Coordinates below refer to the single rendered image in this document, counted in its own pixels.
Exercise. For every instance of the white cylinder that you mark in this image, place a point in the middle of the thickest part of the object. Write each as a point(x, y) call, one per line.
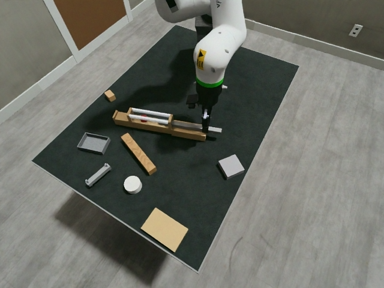
point(133, 184)

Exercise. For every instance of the tan flat rectangular board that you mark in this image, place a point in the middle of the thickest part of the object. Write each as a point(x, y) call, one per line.
point(164, 229)

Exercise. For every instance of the brown wooden bar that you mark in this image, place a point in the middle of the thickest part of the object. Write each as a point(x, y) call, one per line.
point(139, 154)

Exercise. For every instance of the white rectangular bar with pegs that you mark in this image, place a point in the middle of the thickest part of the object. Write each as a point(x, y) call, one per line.
point(98, 175)

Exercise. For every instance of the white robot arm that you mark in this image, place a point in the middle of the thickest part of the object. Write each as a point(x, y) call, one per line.
point(212, 53)

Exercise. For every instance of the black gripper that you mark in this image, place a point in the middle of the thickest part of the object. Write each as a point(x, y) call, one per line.
point(207, 104)

